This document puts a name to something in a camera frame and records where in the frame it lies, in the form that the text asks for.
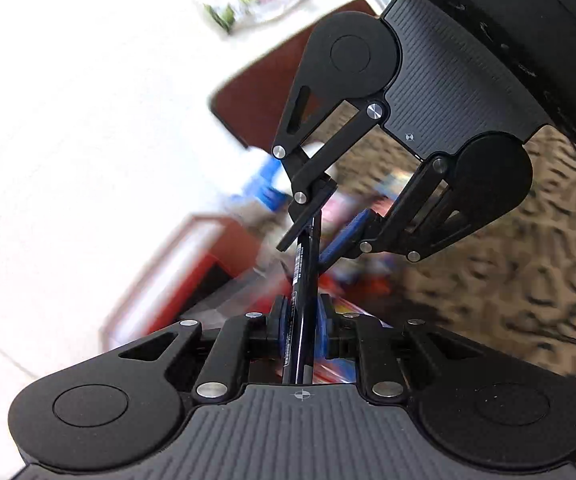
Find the blue white packet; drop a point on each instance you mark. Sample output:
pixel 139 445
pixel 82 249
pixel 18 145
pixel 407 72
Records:
pixel 268 185

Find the black pen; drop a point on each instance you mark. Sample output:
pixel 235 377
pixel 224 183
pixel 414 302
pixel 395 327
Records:
pixel 301 270

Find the brown patterned cloth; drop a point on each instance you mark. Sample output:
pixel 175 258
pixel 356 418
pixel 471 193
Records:
pixel 518 285

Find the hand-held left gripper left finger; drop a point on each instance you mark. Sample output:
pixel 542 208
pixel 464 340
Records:
pixel 280 331

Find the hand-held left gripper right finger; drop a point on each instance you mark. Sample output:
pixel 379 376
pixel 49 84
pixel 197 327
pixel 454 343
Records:
pixel 324 331

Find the dark brown chair back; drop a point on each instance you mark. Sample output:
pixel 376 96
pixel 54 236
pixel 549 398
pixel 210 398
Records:
pixel 263 100

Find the red-brown storage box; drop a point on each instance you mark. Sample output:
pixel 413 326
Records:
pixel 208 255

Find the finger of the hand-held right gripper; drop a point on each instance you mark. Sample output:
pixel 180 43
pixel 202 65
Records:
pixel 348 233
pixel 310 205

